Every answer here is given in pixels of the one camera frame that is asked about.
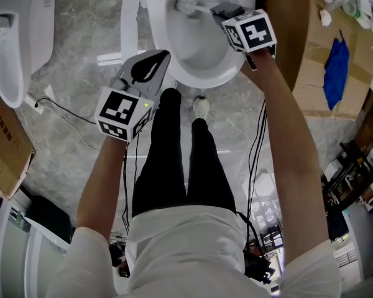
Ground white spare toilet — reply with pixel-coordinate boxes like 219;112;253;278
0;0;57;109

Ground large flat cardboard sheet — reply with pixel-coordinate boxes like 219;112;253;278
266;0;373;121

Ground person's left forearm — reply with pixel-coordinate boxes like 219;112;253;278
76;134;138;240

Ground white power strip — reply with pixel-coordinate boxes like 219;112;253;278
24;93;45;115

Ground black floor cable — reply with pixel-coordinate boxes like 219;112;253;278
34;97;98;125

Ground person's right forearm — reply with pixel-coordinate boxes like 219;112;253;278
240;47;331;256

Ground person's black trousers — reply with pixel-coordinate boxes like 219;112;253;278
131;88;237;219

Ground white upright panel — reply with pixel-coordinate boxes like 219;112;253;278
120;0;141;59

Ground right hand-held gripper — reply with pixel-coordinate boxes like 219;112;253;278
209;1;278;71

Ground cluttered black shelf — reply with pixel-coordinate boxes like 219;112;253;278
320;141;373;214

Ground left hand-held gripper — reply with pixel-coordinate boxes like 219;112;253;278
94;50;172;143

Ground white toilet bowl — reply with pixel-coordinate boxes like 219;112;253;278
142;0;257;89

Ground black gripper cable bundle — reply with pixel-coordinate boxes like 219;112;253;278
246;99;269;220

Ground blue cloth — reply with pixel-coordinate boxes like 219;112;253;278
323;30;351;112

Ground white toilet brush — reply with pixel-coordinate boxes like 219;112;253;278
175;0;214;17

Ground black waist device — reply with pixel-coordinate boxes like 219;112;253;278
242;249;277;284

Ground brown cardboard box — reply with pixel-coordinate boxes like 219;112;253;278
0;93;37;200

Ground crumpled white paper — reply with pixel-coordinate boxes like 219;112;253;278
319;9;333;28

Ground person's white shirt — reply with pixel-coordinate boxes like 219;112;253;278
45;205;343;298

